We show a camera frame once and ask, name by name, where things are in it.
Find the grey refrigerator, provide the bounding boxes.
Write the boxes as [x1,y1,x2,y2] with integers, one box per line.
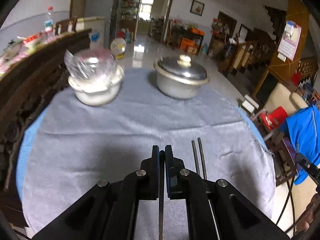
[85,0,119,45]

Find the blue cloth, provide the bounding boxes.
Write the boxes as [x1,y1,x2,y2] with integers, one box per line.
[280,104,320,185]

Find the blue round table cover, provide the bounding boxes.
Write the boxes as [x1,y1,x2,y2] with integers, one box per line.
[15,105,268,193]

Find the dark wooden side table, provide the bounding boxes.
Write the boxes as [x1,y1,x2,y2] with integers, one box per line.
[170,26,204,53]

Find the wooden chair backs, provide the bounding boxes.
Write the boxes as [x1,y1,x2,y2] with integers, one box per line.
[54,17,78,34]

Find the pink wall calendar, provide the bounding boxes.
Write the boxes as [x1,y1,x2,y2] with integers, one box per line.
[277,20,302,62]

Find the clear bottle with red cap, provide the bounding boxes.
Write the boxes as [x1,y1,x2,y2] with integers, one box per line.
[44,6,55,33]

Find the thin dark chopstick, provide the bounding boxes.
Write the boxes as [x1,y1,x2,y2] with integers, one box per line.
[191,140,201,178]
[197,137,208,180]

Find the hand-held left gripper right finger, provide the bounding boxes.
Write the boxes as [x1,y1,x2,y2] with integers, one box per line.
[164,144,290,240]

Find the dark wooden sideboard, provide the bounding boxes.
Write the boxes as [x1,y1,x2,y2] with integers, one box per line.
[0,27,93,228]

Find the white chest freezer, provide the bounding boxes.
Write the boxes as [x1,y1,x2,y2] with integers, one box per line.
[75,16,105,49]

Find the aluminium pot lid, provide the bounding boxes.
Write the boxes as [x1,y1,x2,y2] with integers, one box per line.
[153,54,208,81]

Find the person's right hand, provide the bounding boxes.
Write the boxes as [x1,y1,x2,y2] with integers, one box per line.
[295,192,320,238]

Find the small white stool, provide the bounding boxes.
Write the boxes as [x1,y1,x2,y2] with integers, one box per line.
[241,94,262,115]

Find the wooden chair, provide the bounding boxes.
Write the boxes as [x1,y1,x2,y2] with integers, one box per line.
[270,130,308,185]

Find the red plastic child's chair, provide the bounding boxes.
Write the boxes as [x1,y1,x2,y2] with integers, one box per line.
[252,106,290,140]

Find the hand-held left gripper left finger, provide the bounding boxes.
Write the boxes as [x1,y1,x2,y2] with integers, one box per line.
[32,145,160,240]

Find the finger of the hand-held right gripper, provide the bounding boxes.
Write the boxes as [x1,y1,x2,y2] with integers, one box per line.
[294,153,320,180]

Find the black cable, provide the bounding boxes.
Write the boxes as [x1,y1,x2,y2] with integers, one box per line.
[275,144,300,233]

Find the beige sofa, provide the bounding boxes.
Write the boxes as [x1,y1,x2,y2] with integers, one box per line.
[261,82,310,120]

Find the aluminium pot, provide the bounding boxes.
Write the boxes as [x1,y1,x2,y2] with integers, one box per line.
[153,62,210,100]

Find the framed wall picture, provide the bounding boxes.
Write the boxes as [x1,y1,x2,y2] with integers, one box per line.
[190,0,205,17]

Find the orange cardboard box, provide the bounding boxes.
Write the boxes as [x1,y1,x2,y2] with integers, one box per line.
[179,38,198,54]

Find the grey tablecloth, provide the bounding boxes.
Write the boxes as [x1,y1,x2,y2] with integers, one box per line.
[16,67,277,235]

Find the clear plastic bag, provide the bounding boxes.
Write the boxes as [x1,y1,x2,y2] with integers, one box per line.
[64,49,118,85]

